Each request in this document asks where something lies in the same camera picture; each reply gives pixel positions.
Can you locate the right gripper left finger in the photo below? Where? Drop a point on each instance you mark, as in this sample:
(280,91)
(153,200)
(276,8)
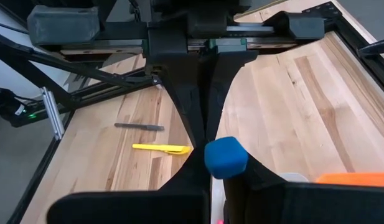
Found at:
(179,205)

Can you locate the bright yellow clip pen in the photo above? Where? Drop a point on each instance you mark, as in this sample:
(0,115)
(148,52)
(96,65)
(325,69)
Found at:
(160,148)

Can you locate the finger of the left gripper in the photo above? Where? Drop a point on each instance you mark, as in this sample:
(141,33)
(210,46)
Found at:
(182,81)
(222,71)

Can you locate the silver frame bracket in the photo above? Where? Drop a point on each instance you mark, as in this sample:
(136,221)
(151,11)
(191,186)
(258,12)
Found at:
(53,115)

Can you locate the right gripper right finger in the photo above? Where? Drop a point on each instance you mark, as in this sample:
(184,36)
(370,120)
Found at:
(303,205)

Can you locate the pink pen with blue cap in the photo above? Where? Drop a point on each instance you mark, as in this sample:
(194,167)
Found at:
(226,158)

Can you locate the orange plastic box lid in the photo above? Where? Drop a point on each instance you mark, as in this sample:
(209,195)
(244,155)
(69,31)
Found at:
(353,180)

